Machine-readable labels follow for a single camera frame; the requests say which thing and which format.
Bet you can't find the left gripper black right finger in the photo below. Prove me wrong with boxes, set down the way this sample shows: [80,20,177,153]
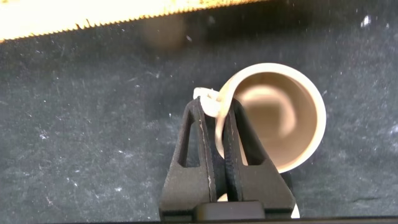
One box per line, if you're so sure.
[222,98,296,219]

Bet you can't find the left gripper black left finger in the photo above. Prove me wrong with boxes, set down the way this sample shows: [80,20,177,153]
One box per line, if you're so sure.
[159,96,218,220]

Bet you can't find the small beige cup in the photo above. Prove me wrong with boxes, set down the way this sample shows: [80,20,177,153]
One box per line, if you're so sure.
[192,62,327,174]

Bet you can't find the wicker basket with kitchenware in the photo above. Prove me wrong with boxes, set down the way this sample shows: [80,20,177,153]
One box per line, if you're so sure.
[0,0,268,43]

